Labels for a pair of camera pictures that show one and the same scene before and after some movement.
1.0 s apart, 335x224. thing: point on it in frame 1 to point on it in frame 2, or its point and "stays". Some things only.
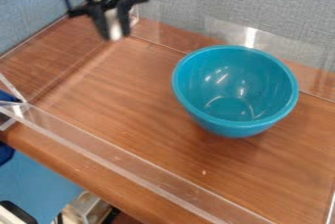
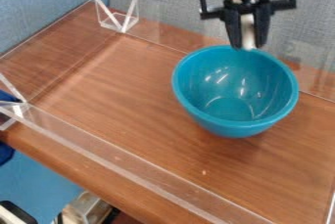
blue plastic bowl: (235, 89) stays
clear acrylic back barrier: (294, 26) stays
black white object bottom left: (14, 214) stays
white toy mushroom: (114, 24) to (248, 31)
